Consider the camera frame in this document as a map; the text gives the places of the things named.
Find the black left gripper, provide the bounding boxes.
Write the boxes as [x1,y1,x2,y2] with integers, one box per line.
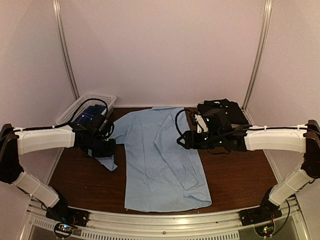
[89,137,116,158]

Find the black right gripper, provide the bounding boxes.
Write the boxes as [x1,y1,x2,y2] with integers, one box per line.
[176,130,224,150]

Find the light blue long sleeve shirt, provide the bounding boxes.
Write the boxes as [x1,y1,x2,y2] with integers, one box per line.
[111,107,212,213]

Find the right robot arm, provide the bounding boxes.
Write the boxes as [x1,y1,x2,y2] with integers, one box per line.
[176,108,320,221]

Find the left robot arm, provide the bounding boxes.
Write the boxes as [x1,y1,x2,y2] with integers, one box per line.
[0,114,116,222]

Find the dark blue folded shirt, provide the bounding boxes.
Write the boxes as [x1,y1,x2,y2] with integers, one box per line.
[73,104,106,126]

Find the white plastic mesh basket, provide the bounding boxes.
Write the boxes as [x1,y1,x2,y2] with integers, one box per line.
[55,92,117,125]

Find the black folded polo shirt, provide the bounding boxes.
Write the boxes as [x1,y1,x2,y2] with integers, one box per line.
[197,98,249,125]

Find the right black camera cable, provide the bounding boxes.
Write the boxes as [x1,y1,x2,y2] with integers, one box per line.
[174,108,196,138]

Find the black camera cable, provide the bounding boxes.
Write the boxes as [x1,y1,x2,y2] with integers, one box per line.
[174,108,196,138]
[9,97,109,133]

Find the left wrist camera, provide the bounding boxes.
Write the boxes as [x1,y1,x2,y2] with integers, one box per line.
[92,114,112,135]

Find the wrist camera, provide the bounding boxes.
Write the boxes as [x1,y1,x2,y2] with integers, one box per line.
[92,114,112,135]
[194,108,232,133]

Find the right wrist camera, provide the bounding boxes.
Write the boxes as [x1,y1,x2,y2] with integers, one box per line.
[194,108,232,133]

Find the left black camera cable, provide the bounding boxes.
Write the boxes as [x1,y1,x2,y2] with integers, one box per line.
[9,97,109,133]

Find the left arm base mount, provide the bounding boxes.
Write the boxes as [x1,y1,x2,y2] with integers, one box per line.
[45,207,90,239]

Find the front aluminium rail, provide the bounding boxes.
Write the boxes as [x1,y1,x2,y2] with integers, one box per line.
[18,197,311,240]

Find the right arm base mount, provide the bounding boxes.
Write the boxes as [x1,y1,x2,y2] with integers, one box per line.
[239,206,282,238]

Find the left aluminium frame post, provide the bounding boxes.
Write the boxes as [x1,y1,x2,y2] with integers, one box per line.
[52,0,80,100]

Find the aluminium frame post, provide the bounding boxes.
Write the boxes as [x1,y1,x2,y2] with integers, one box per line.
[52,0,80,100]
[242,0,273,112]

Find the right aluminium frame post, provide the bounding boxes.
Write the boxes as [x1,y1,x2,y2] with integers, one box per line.
[242,0,273,112]

